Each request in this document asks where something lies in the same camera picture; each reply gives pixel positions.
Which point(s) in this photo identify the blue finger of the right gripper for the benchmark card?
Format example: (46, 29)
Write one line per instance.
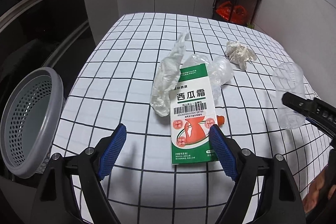
(304, 107)
(322, 128)

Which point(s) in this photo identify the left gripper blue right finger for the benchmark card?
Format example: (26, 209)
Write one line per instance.
(243, 167)

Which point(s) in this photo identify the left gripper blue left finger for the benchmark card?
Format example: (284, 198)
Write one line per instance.
(91, 166)

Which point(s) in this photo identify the clear plastic cup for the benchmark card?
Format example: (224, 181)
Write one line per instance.
(290, 92)

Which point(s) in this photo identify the grey perforated trash basket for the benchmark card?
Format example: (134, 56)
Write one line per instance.
(29, 122)

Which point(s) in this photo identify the person's right hand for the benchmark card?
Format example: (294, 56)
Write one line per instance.
(311, 199)

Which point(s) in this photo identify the small orange cap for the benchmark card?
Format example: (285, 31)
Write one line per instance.
(220, 120)

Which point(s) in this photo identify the green white medicine box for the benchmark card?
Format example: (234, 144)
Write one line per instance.
(192, 113)

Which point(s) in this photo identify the crumpled cream paper wad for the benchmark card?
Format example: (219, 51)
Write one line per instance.
(239, 54)

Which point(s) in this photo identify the crumpled clear plastic bag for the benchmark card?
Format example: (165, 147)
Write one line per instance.
(219, 71)

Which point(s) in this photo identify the white black checked tablecloth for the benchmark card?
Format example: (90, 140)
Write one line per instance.
(114, 86)

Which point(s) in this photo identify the red plastic bag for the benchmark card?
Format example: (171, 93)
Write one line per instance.
(236, 14)

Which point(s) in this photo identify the white crumpled plastic glove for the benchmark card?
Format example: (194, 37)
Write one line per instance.
(167, 76)

